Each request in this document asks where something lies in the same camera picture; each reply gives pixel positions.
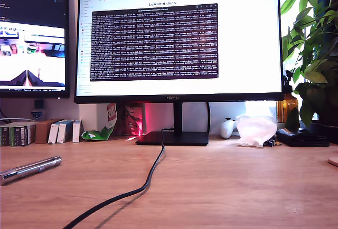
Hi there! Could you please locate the thin black hanging cable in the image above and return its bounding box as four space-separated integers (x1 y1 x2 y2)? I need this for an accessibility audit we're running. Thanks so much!
205 102 211 136

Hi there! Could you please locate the dark patterned box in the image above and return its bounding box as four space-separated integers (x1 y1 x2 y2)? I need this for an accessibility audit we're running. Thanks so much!
116 102 144 136

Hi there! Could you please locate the amber glass pump bottle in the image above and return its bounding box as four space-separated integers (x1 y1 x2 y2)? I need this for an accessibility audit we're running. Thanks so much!
276 70 299 123

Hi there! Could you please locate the dark plant pot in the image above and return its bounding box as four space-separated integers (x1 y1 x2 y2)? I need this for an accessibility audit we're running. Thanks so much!
308 121 338 144

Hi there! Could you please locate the blue white badge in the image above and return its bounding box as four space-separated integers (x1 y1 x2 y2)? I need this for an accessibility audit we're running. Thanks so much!
31 109 45 121

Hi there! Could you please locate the large black Huawei monitor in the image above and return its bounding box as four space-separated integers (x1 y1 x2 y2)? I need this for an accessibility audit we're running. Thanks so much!
73 0 285 147

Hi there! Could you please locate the black leather pouch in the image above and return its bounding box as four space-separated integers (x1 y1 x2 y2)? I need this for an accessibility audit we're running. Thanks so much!
276 128 331 147

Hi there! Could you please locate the white game controller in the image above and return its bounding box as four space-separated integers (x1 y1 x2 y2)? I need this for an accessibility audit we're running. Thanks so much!
220 117 238 139

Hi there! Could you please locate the white cable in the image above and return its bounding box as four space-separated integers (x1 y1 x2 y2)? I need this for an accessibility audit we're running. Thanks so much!
0 117 34 125

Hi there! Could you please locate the metallic silver laser pointer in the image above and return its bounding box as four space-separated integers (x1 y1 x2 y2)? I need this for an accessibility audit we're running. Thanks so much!
0 156 63 187

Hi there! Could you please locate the green white snack bag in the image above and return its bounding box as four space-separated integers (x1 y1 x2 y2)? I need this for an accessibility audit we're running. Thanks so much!
81 103 118 141

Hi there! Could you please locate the green black printed box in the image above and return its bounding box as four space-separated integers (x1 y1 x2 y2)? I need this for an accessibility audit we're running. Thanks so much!
9 124 36 147

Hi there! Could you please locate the green leafy houseplant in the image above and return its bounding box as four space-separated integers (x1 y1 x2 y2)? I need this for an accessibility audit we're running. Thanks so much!
279 0 338 129

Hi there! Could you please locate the black monitor with code window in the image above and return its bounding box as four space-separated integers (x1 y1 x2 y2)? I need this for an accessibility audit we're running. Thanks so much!
0 0 71 99

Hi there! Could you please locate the small white blue box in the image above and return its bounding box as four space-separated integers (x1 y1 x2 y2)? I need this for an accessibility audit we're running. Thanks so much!
48 120 65 145
57 120 74 144
72 119 83 144

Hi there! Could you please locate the dark printed box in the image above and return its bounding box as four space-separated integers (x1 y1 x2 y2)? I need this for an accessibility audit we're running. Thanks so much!
0 125 11 147

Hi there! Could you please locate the brown cardboard box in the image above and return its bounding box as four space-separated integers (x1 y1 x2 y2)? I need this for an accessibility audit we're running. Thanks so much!
35 118 64 144

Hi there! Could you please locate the thick black cable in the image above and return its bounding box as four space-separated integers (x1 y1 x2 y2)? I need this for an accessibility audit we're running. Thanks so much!
62 128 175 229

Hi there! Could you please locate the clear crumpled plastic bag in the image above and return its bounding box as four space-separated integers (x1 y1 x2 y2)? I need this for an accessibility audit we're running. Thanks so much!
234 114 278 148

